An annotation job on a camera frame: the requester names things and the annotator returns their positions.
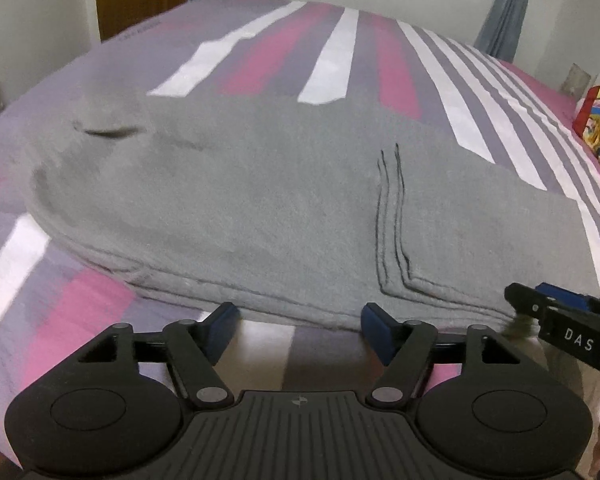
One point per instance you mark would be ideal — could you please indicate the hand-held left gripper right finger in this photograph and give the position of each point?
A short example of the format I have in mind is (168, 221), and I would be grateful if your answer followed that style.
(377, 330)

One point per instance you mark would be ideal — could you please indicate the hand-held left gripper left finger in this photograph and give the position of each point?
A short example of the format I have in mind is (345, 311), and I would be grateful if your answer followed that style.
(222, 325)

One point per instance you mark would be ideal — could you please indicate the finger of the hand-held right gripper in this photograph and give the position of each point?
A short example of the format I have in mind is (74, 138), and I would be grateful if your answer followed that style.
(562, 294)
(525, 302)

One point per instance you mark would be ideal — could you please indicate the grey pants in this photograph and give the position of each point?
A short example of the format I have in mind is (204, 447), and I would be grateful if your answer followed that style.
(280, 185)

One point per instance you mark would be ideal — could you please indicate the striped pink grey bed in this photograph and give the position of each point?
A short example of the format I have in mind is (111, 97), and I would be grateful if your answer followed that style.
(390, 75)

